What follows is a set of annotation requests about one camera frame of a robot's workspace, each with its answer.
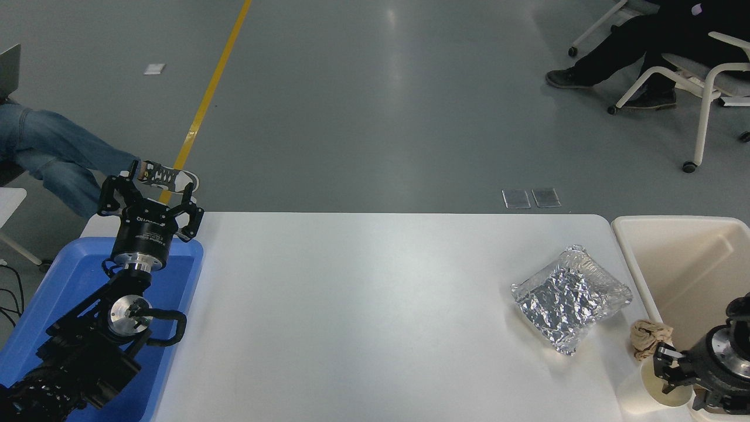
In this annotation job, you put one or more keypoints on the crumpled silver foil tray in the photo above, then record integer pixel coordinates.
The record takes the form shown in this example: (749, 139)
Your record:
(568, 299)

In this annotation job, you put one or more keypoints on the white wheeled chair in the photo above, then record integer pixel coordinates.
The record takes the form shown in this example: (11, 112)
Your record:
(597, 23)
(703, 76)

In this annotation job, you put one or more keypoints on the silver floor plate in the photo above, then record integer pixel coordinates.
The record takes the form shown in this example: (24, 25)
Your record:
(515, 199)
(546, 197)

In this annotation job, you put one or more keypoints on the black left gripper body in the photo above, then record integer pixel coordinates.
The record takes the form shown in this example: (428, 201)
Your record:
(145, 234)

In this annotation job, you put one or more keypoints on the large pale bin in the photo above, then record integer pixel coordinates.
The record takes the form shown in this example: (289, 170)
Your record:
(691, 264)

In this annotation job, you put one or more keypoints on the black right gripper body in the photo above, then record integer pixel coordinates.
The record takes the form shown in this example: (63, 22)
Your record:
(706, 372)

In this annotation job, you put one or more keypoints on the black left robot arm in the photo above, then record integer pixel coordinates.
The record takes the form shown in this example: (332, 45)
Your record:
(88, 351)

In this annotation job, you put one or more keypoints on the black seat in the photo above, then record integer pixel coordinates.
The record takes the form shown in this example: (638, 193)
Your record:
(9, 173)

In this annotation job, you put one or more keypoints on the person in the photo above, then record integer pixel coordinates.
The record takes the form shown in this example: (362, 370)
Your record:
(656, 35)
(47, 146)

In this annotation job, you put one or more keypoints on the blue plastic tray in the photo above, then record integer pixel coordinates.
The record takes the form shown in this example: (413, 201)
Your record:
(70, 281)

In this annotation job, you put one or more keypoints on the white paper cup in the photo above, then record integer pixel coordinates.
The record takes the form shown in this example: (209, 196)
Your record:
(633, 398)

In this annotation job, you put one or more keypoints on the crumpled tan paper ball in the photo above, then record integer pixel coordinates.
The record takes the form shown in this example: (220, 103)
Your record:
(647, 337)

